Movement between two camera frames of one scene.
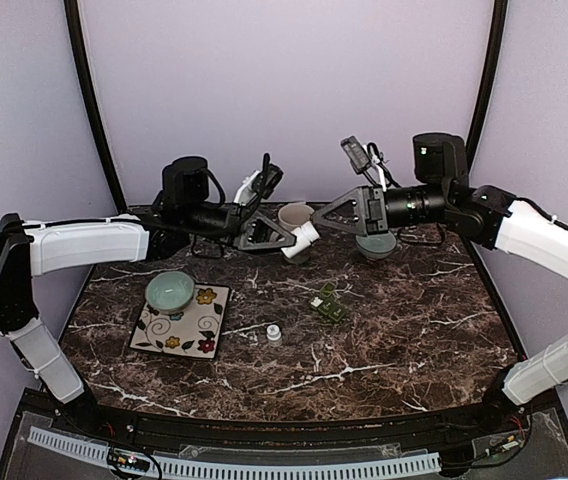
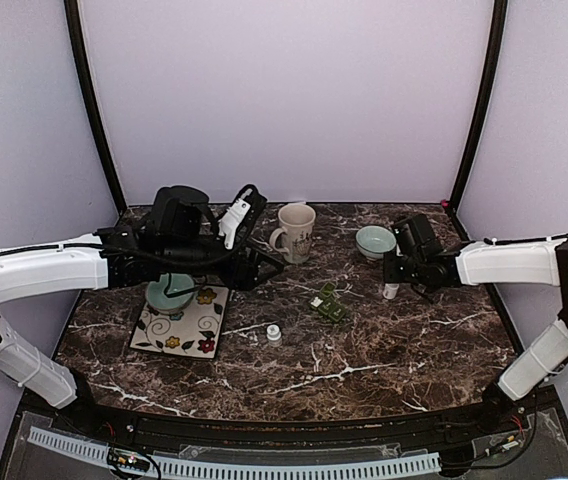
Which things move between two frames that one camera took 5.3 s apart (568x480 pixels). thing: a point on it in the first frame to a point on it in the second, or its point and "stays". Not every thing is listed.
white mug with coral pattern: x=291 y=217 stays
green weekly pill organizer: x=326 y=304 stays
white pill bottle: x=305 y=235 to x=390 y=290
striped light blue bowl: x=376 y=246 stays
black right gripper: x=370 y=209 to x=391 y=274
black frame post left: x=79 y=53 stays
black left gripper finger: x=246 y=237 to x=267 y=267
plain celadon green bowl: x=169 y=292 stays
